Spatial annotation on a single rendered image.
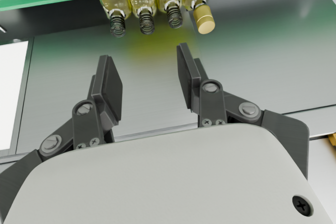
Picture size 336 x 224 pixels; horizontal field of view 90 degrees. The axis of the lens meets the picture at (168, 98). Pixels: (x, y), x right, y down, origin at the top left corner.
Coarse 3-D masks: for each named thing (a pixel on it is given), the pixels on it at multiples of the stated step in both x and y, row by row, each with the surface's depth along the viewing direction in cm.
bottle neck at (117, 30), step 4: (112, 12) 34; (116, 12) 33; (120, 12) 34; (112, 16) 33; (116, 16) 33; (120, 16) 33; (112, 20) 33; (116, 20) 33; (120, 20) 33; (112, 24) 32; (116, 24) 32; (120, 24) 33; (124, 24) 34; (112, 28) 32; (116, 28) 32; (120, 28) 32; (124, 28) 33; (112, 32) 33; (116, 32) 34; (120, 32) 34; (124, 32) 34; (116, 36) 34; (120, 36) 34
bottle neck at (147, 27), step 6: (144, 6) 34; (138, 12) 35; (144, 12) 34; (150, 12) 35; (144, 18) 33; (150, 18) 34; (144, 24) 33; (150, 24) 33; (144, 30) 35; (150, 30) 35
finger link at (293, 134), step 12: (264, 120) 8; (276, 120) 8; (288, 120) 8; (276, 132) 8; (288, 132) 8; (300, 132) 8; (288, 144) 7; (300, 144) 7; (300, 156) 7; (300, 168) 7
